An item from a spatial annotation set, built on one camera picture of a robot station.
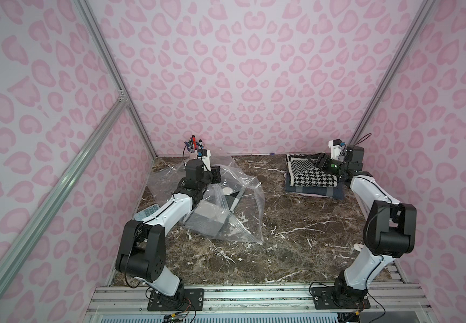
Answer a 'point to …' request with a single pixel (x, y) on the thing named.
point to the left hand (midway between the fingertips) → (220, 164)
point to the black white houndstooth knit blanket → (303, 171)
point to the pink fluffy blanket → (312, 195)
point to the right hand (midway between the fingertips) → (310, 157)
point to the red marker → (194, 141)
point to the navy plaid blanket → (335, 192)
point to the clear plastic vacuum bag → (246, 222)
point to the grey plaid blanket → (209, 217)
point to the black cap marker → (200, 140)
